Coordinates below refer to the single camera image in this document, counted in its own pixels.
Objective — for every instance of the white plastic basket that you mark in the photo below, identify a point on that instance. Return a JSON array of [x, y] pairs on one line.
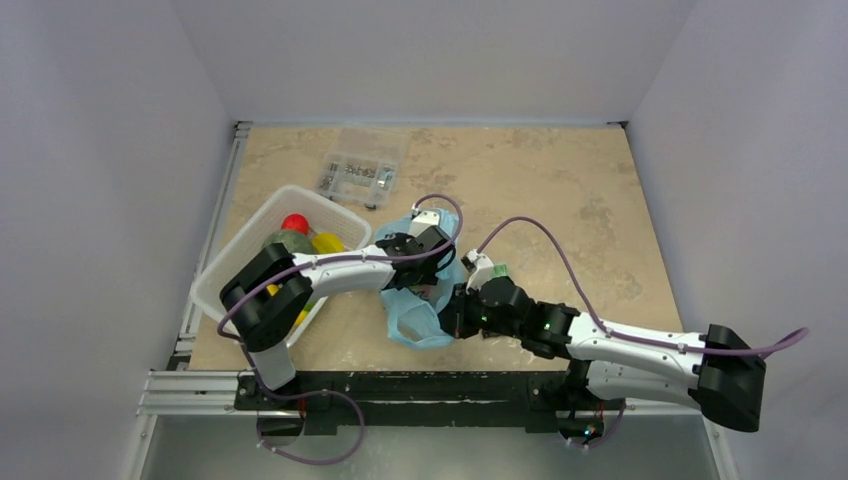
[[322, 214]]

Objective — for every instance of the green circuit board box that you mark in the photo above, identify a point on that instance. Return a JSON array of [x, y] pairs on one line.
[[500, 270]]

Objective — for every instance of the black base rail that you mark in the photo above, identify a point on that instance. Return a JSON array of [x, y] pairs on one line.
[[321, 402]]

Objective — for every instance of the yellow fake banana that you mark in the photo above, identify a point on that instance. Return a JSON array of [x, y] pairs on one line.
[[301, 316]]

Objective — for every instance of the yellow fake starfruit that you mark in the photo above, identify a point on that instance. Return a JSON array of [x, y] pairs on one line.
[[327, 243]]

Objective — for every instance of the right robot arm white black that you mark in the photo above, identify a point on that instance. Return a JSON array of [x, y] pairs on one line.
[[714, 372]]

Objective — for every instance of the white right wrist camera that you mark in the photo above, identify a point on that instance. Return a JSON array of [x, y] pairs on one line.
[[480, 269]]

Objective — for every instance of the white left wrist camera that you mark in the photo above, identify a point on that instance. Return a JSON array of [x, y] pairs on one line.
[[425, 227]]

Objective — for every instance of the red fake fruit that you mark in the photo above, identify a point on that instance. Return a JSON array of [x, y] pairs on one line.
[[296, 222]]

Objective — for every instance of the aluminium frame rail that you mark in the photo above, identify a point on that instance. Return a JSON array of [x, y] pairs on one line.
[[199, 393]]

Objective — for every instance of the blue plastic bag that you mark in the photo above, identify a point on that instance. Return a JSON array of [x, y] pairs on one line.
[[412, 314]]

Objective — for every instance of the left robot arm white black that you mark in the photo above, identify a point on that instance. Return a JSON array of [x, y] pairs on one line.
[[265, 297]]

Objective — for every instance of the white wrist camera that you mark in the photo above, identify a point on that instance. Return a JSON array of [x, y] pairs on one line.
[[425, 227], [480, 269]]

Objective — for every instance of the green fake fruit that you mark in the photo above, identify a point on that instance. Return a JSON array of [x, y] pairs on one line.
[[293, 240]]

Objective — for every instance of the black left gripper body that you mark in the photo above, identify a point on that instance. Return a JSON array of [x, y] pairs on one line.
[[426, 277]]

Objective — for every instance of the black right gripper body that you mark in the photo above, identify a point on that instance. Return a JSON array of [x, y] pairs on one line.
[[465, 313]]

